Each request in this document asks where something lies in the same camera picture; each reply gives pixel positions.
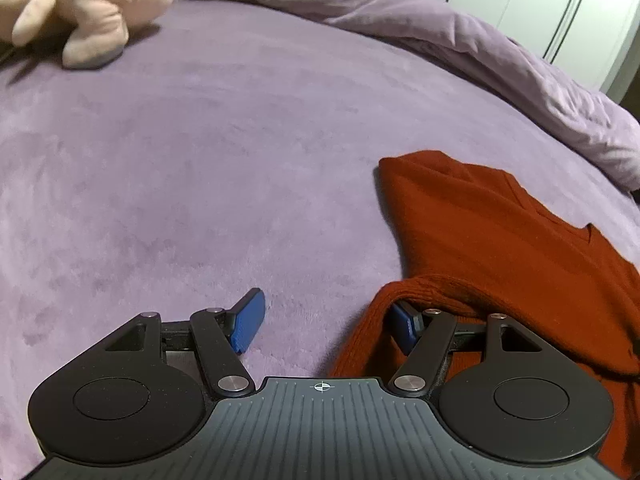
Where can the red knit sweater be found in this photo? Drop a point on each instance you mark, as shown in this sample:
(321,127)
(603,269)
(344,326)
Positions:
(475,240)

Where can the purple bed sheet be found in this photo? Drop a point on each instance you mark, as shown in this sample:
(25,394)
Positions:
(200,170)

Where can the white wardrobe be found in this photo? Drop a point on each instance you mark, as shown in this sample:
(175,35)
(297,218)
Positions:
(545,0)

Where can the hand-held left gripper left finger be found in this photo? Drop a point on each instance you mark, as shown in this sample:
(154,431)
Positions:
(248,321)

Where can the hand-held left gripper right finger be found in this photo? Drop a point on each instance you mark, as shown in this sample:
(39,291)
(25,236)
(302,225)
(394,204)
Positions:
(406,327)

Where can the crumpled purple duvet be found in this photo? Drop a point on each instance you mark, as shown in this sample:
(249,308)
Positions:
(450,35)

